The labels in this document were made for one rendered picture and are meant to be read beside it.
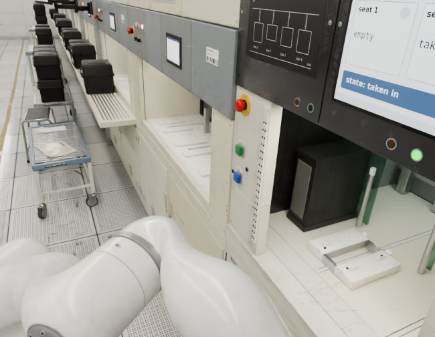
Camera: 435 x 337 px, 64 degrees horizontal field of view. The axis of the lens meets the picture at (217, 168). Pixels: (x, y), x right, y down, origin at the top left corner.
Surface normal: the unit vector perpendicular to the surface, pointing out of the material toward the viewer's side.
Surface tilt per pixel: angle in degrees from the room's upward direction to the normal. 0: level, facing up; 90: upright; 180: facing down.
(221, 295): 38
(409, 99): 90
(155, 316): 0
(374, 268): 0
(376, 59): 90
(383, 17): 90
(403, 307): 0
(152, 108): 90
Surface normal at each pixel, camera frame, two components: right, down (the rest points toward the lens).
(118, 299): 0.73, -0.30
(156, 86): 0.42, 0.42
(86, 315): 0.48, -0.37
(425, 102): -0.91, 0.16
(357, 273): 0.04, -0.89
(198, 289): -0.34, -0.43
